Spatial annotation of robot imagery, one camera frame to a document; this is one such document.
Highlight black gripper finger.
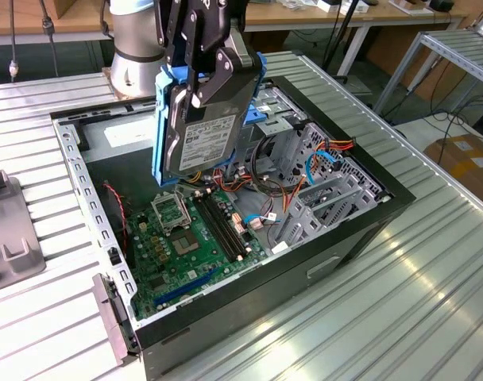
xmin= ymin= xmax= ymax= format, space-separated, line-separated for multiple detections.
xmin=153 ymin=0 xmax=187 ymax=68
xmin=184 ymin=7 xmax=263 ymax=123

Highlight hard disk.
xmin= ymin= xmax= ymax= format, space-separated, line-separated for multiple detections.
xmin=151 ymin=50 xmax=269 ymax=188

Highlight blue SATA wire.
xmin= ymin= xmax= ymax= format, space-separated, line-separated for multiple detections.
xmin=243 ymin=149 xmax=343 ymax=231

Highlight grey metal disk bay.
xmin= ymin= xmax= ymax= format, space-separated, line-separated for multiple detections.
xmin=272 ymin=156 xmax=387 ymax=250

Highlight blue plastic drive latch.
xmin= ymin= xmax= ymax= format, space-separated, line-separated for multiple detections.
xmin=245 ymin=105 xmax=269 ymax=125

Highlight grey metal optical drive cage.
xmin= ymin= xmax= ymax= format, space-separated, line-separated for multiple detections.
xmin=241 ymin=85 xmax=308 ymax=182

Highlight wooden box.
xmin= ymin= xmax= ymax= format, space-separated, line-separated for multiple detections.
xmin=26 ymin=0 xmax=68 ymax=20

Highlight black tripod stand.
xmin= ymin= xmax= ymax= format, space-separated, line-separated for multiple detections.
xmin=321 ymin=0 xmax=361 ymax=79

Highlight grey Dell power supply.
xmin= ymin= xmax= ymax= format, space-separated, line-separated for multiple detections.
xmin=79 ymin=113 xmax=179 ymax=210

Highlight metal socket cover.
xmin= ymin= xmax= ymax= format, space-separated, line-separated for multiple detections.
xmin=150 ymin=191 xmax=192 ymax=233

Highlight black RAM slot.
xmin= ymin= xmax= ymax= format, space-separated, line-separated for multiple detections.
xmin=202 ymin=194 xmax=242 ymax=260
xmin=193 ymin=196 xmax=234 ymax=264
xmin=207 ymin=192 xmax=247 ymax=259
xmin=198 ymin=194 xmax=238 ymax=262

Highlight CPU socket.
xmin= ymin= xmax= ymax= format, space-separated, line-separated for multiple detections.
xmin=168 ymin=229 xmax=202 ymax=258

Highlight black case fan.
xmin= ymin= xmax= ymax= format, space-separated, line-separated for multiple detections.
xmin=97 ymin=181 xmax=129 ymax=265

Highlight green motherboard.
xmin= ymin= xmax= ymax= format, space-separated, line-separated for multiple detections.
xmin=124 ymin=186 xmax=275 ymax=321

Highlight blue expansion slot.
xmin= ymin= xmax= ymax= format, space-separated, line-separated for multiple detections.
xmin=152 ymin=265 xmax=222 ymax=307

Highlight black open PC case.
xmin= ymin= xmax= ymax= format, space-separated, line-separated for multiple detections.
xmin=49 ymin=74 xmax=418 ymax=381

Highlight brown cardboard box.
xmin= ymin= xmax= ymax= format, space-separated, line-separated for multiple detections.
xmin=423 ymin=133 xmax=483 ymax=210

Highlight grey plastic parts rack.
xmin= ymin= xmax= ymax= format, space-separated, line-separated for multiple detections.
xmin=0 ymin=169 xmax=48 ymax=295

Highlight square brown base plate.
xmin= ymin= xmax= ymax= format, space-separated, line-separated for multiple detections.
xmin=101 ymin=66 xmax=163 ymax=102

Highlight wooden desk white frame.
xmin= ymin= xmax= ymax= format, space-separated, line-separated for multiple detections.
xmin=0 ymin=0 xmax=469 ymax=79

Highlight thick black cable bundle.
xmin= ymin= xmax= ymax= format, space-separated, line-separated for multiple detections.
xmin=249 ymin=133 xmax=306 ymax=196

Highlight red wire bundle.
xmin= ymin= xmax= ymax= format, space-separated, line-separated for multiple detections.
xmin=211 ymin=168 xmax=255 ymax=196

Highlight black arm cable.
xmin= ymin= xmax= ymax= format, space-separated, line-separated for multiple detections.
xmin=38 ymin=0 xmax=60 ymax=77

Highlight black cable metal connector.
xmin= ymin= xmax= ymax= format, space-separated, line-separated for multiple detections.
xmin=9 ymin=0 xmax=19 ymax=83

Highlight red black fan wire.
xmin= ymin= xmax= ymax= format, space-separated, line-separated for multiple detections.
xmin=101 ymin=180 xmax=130 ymax=256

